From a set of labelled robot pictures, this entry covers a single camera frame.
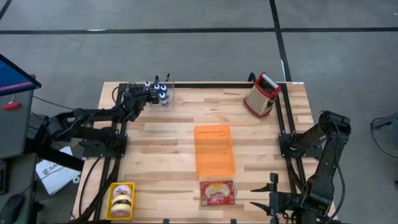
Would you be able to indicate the red snack packet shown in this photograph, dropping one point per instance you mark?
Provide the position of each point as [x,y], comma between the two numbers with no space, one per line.
[217,193]

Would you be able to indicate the black keyboard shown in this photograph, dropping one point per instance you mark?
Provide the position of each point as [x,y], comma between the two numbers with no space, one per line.
[3,177]

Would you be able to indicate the yellow plastic basket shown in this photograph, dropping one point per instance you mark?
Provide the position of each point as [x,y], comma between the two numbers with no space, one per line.
[109,214]

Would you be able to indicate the clear plastic container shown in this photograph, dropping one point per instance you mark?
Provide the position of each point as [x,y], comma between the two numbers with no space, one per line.
[168,104]

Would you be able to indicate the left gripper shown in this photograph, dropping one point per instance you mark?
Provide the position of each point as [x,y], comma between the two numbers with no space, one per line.
[141,95]

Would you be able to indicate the grey monitor desk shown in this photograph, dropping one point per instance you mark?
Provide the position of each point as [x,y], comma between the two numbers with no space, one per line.
[15,130]

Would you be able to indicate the orange translucent plastic bin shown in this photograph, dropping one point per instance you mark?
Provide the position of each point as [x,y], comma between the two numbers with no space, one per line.
[214,152]

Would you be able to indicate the blue-capped bottle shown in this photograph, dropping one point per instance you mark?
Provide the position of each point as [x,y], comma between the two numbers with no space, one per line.
[163,98]

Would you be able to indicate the large computer monitor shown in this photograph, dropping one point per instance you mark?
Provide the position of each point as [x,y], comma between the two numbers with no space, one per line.
[12,77]

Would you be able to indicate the white sprinkled donut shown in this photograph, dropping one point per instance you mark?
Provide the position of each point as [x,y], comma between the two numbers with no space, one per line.
[122,189]

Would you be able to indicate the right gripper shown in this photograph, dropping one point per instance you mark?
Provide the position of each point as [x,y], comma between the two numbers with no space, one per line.
[276,202]

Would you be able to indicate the white paper bag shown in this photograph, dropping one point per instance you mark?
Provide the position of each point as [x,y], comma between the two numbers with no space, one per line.
[53,174]

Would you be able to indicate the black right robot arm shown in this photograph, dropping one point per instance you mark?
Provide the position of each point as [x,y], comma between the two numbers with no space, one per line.
[323,174]

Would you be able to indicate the black computer mouse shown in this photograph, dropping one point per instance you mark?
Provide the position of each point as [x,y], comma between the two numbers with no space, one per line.
[12,208]

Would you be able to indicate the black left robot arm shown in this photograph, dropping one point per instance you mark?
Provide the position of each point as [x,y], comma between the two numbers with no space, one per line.
[93,113]

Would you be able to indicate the grey keyboard desk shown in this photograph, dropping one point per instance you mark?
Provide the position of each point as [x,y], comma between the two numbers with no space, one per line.
[18,180]

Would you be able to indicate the red metal box grater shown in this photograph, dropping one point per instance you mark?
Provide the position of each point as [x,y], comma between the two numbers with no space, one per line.
[259,101]

